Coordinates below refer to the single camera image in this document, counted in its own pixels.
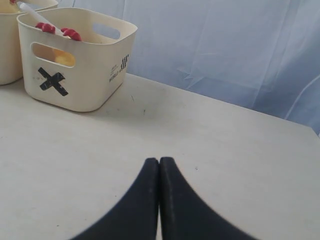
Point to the grey backdrop curtain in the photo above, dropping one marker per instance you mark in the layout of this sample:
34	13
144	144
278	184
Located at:
263	55

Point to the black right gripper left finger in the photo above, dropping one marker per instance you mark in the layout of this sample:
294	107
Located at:
135	215

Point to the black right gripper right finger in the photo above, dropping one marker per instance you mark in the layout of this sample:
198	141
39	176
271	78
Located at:
184	215

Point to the cream bin marked O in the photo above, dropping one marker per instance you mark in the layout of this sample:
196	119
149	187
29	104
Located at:
10	51

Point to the cream bin marked X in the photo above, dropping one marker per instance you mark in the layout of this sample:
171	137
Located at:
101	58

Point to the headless rubber chicken body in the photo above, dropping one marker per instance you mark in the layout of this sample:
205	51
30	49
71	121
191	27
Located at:
61	56

